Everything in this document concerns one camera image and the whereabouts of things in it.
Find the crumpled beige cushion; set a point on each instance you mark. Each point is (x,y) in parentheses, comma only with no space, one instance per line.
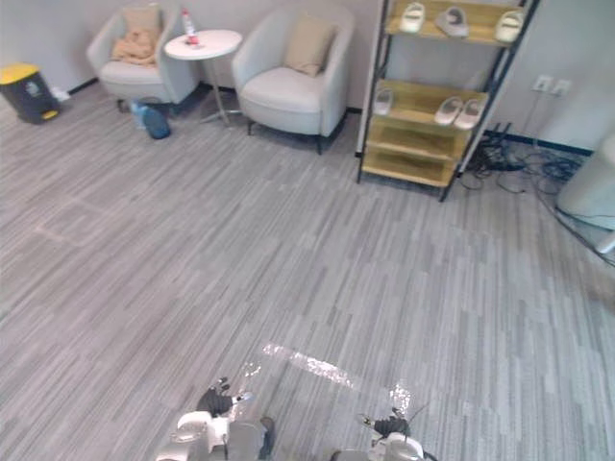
(134,48)

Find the dark bin with yellow lid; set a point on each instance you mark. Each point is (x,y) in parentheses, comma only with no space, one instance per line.
(29,96)

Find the black frame wooden shelf rack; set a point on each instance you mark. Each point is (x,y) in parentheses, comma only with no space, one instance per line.
(413,158)

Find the beige square cushion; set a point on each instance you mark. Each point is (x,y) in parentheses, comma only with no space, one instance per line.
(141,21)
(310,43)

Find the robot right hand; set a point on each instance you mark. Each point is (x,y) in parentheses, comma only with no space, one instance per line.
(390,425)

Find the light grey armchair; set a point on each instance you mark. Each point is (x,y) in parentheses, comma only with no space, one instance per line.
(283,96)
(130,77)

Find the clear bottle with red label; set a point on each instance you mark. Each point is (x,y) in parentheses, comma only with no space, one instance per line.
(189,24)

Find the blue water jug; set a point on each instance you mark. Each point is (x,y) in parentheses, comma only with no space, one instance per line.
(154,120)

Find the cream slipper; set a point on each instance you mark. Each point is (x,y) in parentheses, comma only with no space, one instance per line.
(510,26)
(413,16)

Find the grey slipper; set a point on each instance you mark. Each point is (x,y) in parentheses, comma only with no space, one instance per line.
(452,21)

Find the robot left silver arm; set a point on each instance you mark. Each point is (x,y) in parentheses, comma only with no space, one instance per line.
(192,432)

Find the round white side table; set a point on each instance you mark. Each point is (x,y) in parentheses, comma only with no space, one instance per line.
(204,45)

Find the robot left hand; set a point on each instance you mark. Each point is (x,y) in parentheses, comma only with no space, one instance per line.
(215,401)

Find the white wall socket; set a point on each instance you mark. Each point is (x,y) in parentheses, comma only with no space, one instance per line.
(543,83)

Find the small white floor object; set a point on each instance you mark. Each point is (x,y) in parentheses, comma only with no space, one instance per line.
(60,92)

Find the robot right silver arm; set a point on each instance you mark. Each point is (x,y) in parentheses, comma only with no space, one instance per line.
(401,446)

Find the small red and white pack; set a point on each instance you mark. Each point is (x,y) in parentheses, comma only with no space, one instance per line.
(193,42)

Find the white rounded furniture piece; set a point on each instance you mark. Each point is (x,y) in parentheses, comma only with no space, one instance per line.
(591,187)

